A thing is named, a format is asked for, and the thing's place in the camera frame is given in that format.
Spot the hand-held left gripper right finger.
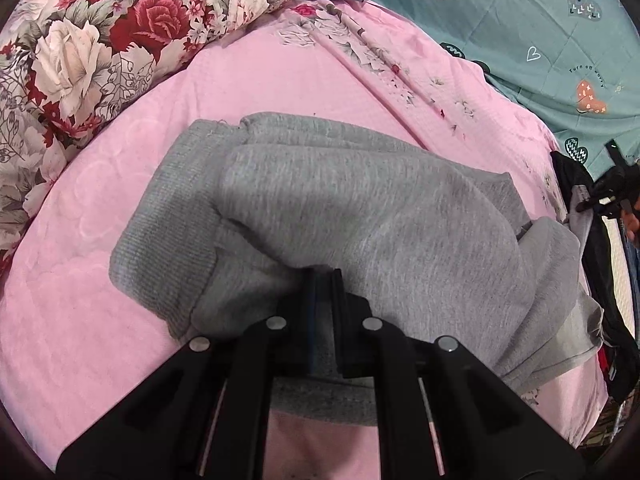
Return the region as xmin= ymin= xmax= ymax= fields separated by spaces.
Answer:
xmin=327 ymin=268 xmax=586 ymax=480

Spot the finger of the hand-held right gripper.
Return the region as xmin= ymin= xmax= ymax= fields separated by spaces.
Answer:
xmin=575 ymin=141 xmax=640 ymax=220

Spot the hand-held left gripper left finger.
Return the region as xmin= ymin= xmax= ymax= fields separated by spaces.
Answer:
xmin=56 ymin=267 xmax=323 ymax=480

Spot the grey sweatshirt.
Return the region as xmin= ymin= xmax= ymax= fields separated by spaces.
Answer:
xmin=109 ymin=111 xmax=605 ymax=426

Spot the black garment at bed edge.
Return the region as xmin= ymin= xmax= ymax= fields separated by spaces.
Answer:
xmin=549 ymin=150 xmax=640 ymax=406

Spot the teal heart print blanket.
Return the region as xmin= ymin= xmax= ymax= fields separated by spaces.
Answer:
xmin=365 ymin=0 xmax=640 ymax=181

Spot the pink floral bed sheet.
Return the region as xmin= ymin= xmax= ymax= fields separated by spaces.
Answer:
xmin=0 ymin=0 xmax=608 ymax=480

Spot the red floral quilt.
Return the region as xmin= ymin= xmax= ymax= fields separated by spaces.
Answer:
xmin=0 ymin=0 xmax=328 ymax=281

